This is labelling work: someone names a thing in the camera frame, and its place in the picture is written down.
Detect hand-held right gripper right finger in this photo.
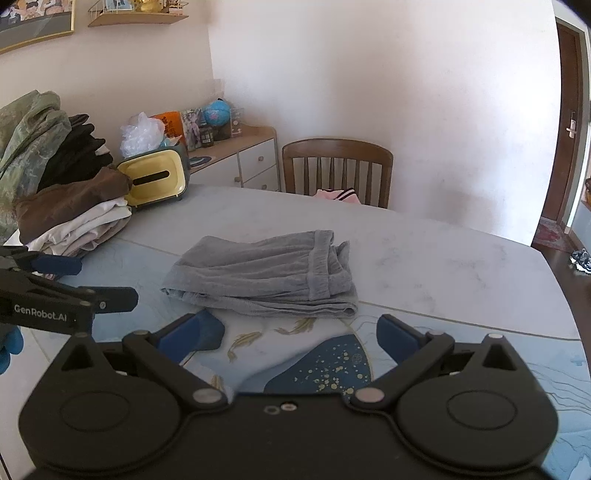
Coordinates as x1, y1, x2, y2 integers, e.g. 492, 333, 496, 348
348, 314, 527, 409

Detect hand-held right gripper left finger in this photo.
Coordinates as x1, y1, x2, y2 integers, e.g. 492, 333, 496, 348
51, 310, 229, 409

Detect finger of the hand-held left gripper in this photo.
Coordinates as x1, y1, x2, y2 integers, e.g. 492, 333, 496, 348
60, 286, 139, 313
0, 246, 84, 280

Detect grey pants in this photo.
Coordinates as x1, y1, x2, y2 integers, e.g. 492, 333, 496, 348
161, 229, 360, 319

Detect person's left hand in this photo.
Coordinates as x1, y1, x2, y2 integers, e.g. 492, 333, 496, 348
0, 325, 25, 376

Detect white garment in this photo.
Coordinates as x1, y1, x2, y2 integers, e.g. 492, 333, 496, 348
18, 198, 130, 250

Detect beige garment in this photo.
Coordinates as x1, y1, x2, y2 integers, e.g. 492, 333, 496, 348
44, 215, 134, 259

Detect brown garment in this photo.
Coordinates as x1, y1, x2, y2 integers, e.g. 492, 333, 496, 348
14, 167, 134, 232

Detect black garment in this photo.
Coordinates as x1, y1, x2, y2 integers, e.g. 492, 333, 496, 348
37, 113, 114, 192

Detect yellow tissue box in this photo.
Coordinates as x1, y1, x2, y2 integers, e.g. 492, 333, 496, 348
115, 148, 191, 212

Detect green camouflage garment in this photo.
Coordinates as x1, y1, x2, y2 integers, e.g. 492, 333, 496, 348
0, 90, 72, 245

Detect pink garment with dark stripes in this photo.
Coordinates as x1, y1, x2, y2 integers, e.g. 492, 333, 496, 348
315, 187, 362, 205

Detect white plastic bag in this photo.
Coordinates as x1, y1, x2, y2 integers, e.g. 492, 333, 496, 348
120, 112, 166, 159

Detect orange bag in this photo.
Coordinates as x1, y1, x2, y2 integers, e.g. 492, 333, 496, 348
150, 112, 185, 144

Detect red patterned door mat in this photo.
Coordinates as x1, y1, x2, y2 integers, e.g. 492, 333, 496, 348
531, 217, 575, 253

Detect white sideboard with wooden top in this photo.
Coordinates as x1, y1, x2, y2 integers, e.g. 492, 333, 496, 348
185, 126, 281, 192

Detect photo card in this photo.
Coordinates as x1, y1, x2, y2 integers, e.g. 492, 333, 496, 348
180, 108, 204, 151

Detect brown wooden chair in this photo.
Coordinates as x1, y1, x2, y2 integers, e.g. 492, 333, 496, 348
281, 137, 394, 209

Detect blue globe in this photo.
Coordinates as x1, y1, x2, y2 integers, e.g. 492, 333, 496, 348
203, 98, 230, 139

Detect brown wooden door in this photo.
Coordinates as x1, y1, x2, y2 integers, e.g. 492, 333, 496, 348
556, 21, 585, 227

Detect framed wall picture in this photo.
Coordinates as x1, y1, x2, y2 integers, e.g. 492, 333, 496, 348
0, 0, 75, 54

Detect wooden wall shelf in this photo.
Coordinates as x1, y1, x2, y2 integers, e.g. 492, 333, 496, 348
87, 0, 190, 27

